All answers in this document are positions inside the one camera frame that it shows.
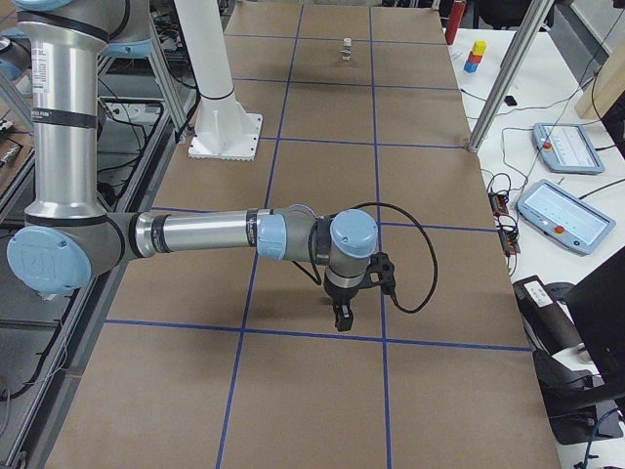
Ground black box with label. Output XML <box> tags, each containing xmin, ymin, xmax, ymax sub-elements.
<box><xmin>513</xmin><ymin>276</ymin><xmax>582</xmax><ymax>355</ymax></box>

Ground black monitor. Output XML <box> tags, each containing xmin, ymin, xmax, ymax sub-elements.
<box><xmin>565</xmin><ymin>248</ymin><xmax>624</xmax><ymax>381</ymax></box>

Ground wooden board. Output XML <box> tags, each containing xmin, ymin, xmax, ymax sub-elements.
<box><xmin>576</xmin><ymin>0</ymin><xmax>625</xmax><ymax>121</ymax></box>

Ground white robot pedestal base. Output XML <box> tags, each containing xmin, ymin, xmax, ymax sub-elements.
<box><xmin>175</xmin><ymin>0</ymin><xmax>263</xmax><ymax>161</ymax></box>

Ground blue cube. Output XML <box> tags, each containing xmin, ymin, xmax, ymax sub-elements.
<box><xmin>463</xmin><ymin>62</ymin><xmax>479</xmax><ymax>73</ymax></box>

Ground black camera cable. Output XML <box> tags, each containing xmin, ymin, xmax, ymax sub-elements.
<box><xmin>352</xmin><ymin>201</ymin><xmax>439</xmax><ymax>315</ymax></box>

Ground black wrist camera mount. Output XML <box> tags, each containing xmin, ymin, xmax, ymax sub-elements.
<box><xmin>360</xmin><ymin>252</ymin><xmax>396</xmax><ymax>297</ymax></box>

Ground teach pendant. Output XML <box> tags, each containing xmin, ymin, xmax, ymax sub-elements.
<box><xmin>517</xmin><ymin>179</ymin><xmax>616</xmax><ymax>255</ymax></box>
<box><xmin>532</xmin><ymin>123</ymin><xmax>605</xmax><ymax>175</ymax></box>

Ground far teach pendant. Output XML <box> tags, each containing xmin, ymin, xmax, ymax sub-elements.
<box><xmin>532</xmin><ymin>123</ymin><xmax>605</xmax><ymax>175</ymax></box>

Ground yellow cube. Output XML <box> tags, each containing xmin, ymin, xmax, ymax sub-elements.
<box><xmin>472</xmin><ymin>40</ymin><xmax>487</xmax><ymax>57</ymax></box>

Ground near teach pendant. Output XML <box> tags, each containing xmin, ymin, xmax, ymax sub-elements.
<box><xmin>517</xmin><ymin>179</ymin><xmax>616</xmax><ymax>255</ymax></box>

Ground aluminium frame post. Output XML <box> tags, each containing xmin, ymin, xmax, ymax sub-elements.
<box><xmin>467</xmin><ymin>0</ymin><xmax>555</xmax><ymax>153</ymax></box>

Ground red cube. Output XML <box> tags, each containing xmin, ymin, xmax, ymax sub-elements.
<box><xmin>467</xmin><ymin>52</ymin><xmax>482</xmax><ymax>64</ymax></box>

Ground red cylinder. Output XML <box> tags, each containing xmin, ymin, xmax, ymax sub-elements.
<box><xmin>444</xmin><ymin>0</ymin><xmax>466</xmax><ymax>45</ymax></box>

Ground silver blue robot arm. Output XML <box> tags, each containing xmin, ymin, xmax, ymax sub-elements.
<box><xmin>7</xmin><ymin>1</ymin><xmax>378</xmax><ymax>331</ymax></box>

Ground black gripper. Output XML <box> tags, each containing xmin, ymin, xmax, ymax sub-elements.
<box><xmin>323</xmin><ymin>279</ymin><xmax>359</xmax><ymax>332</ymax></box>

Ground orange black electronics board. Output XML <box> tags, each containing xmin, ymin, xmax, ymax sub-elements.
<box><xmin>486</xmin><ymin>173</ymin><xmax>521</xmax><ymax>258</ymax></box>

